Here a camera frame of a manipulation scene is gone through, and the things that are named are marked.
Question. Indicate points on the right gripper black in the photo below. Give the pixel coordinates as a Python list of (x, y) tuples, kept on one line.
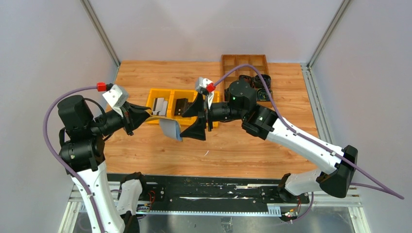
[(208, 112)]

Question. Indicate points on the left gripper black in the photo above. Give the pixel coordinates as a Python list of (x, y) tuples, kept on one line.
[(128, 118)]

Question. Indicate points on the yellow leather card holder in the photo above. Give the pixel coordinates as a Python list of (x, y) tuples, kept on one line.
[(169, 126)]

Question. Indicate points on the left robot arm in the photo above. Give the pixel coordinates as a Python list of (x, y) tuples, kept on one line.
[(82, 143)]

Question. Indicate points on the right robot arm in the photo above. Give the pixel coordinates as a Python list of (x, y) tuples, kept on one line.
[(333, 174)]

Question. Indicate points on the black cards in bin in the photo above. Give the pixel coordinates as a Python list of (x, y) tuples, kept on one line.
[(181, 105)]

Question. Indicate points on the silver cards in bin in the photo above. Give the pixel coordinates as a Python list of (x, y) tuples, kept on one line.
[(160, 107)]

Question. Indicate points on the yellow bin middle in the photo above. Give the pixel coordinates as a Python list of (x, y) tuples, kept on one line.
[(190, 95)]

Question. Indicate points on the yellow bin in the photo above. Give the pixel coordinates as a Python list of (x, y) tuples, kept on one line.
[(159, 93), (214, 111), (190, 95)]

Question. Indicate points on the yellow bin right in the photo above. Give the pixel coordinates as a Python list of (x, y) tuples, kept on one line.
[(214, 111)]

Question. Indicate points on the yellow bin left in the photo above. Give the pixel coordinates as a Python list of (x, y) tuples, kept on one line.
[(159, 93)]

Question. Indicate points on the black coiled belt left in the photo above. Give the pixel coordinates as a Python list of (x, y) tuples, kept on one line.
[(246, 78)]

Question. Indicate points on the black green coiled belt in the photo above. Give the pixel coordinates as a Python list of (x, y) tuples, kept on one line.
[(263, 95)]

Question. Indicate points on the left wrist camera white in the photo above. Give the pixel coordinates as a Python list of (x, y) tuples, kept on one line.
[(116, 97)]

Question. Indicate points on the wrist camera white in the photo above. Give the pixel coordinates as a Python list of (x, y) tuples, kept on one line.
[(206, 87), (116, 97)]

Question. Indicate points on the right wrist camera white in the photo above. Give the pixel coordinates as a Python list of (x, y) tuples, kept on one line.
[(206, 87)]

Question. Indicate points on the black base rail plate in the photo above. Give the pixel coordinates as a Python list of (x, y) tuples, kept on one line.
[(213, 195)]

